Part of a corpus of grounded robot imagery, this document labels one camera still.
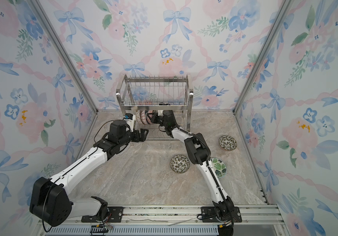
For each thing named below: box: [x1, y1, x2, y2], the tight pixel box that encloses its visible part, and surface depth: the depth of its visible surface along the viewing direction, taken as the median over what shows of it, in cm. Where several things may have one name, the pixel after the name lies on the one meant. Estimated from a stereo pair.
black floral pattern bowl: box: [145, 110, 155, 125], surface depth 102 cm
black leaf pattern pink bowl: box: [218, 134, 238, 151], surface depth 100 cm
